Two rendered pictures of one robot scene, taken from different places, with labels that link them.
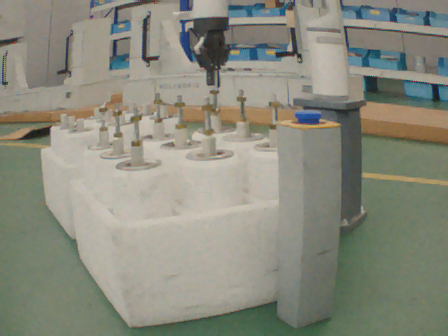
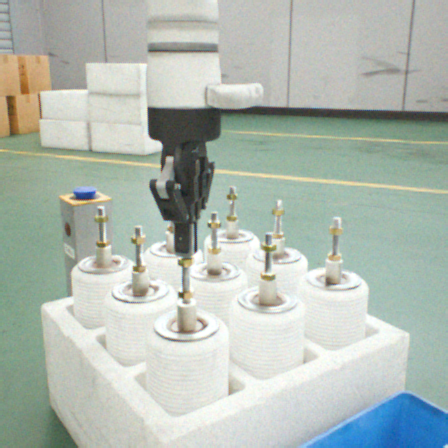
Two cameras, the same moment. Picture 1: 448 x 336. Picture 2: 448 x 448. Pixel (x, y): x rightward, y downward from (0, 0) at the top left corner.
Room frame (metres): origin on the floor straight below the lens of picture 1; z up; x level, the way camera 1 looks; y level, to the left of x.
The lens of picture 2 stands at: (1.78, -0.05, 0.54)
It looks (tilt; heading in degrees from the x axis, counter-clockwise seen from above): 16 degrees down; 170
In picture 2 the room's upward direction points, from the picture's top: straight up
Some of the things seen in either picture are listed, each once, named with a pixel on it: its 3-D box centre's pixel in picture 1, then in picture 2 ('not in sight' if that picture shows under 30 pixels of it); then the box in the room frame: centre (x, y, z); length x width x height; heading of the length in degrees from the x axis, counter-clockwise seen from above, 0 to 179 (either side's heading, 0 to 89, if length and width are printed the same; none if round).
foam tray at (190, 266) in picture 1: (187, 235); (214, 371); (1.07, 0.07, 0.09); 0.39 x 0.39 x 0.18; 25
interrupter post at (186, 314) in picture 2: (216, 124); (186, 315); (1.23, 0.01, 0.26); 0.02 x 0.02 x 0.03
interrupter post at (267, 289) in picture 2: (158, 131); (267, 290); (1.18, 0.12, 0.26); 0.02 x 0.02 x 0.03
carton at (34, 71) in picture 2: not in sight; (25, 74); (-3.05, -0.80, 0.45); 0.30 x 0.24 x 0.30; 52
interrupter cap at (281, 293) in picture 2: (159, 138); (267, 300); (1.18, 0.12, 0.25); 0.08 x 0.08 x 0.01
